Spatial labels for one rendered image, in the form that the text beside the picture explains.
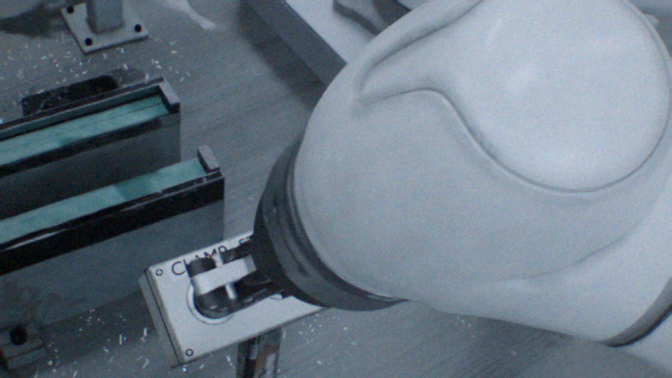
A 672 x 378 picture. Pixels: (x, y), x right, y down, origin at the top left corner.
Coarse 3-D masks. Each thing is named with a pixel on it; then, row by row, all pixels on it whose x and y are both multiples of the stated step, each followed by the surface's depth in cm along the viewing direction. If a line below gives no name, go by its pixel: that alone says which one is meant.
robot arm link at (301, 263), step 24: (288, 144) 53; (288, 168) 49; (264, 192) 52; (288, 192) 48; (264, 216) 52; (288, 216) 48; (288, 240) 50; (288, 264) 51; (312, 264) 49; (312, 288) 51; (336, 288) 49; (360, 288) 48
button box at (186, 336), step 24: (240, 240) 82; (168, 264) 80; (144, 288) 83; (168, 288) 80; (168, 312) 79; (192, 312) 80; (240, 312) 81; (264, 312) 81; (288, 312) 82; (312, 312) 83; (168, 336) 81; (192, 336) 79; (216, 336) 80; (240, 336) 81; (168, 360) 83; (192, 360) 79
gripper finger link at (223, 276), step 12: (216, 264) 60; (228, 264) 58; (240, 264) 58; (252, 264) 58; (204, 276) 59; (216, 276) 59; (228, 276) 58; (240, 276) 58; (192, 288) 59; (204, 288) 59; (216, 288) 59; (228, 288) 60; (228, 300) 60
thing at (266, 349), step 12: (264, 336) 89; (276, 336) 90; (240, 348) 93; (252, 348) 88; (264, 348) 91; (276, 348) 91; (240, 360) 94; (252, 360) 88; (264, 360) 92; (276, 360) 93; (240, 372) 95; (252, 372) 89; (264, 372) 93; (276, 372) 94
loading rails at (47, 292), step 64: (0, 128) 107; (64, 128) 109; (128, 128) 110; (0, 192) 108; (64, 192) 112; (128, 192) 105; (192, 192) 105; (0, 256) 99; (64, 256) 103; (128, 256) 107; (0, 320) 105
